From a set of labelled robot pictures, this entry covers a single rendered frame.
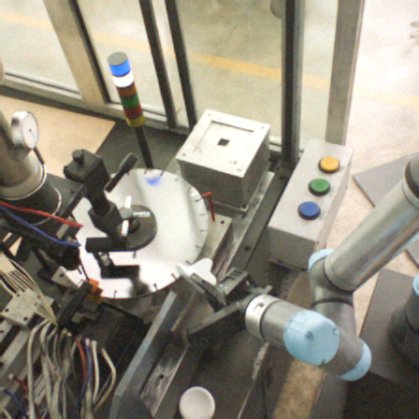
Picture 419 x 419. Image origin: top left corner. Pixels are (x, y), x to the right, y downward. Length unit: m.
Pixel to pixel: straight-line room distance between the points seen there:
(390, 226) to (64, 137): 1.11
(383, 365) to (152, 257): 0.52
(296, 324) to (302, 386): 1.12
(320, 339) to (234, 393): 0.37
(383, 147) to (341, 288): 1.65
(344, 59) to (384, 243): 0.47
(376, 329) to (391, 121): 1.58
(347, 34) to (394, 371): 0.68
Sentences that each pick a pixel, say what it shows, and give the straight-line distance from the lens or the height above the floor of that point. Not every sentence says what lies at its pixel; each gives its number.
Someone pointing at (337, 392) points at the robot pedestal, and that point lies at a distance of 1.97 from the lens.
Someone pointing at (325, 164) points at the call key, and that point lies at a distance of 1.28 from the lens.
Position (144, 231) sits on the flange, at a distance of 1.13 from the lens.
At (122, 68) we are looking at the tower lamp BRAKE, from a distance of 1.21.
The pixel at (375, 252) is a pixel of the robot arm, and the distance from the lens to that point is 0.88.
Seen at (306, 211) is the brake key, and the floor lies 0.91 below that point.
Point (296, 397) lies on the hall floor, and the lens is 1.96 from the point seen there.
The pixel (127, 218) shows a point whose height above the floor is 1.00.
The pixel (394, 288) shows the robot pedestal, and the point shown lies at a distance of 1.30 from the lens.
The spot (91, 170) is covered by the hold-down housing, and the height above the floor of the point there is 1.25.
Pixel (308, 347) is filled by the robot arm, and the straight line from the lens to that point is 0.85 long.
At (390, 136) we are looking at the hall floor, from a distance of 2.62.
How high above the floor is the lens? 1.88
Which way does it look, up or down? 52 degrees down
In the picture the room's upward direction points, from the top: 12 degrees counter-clockwise
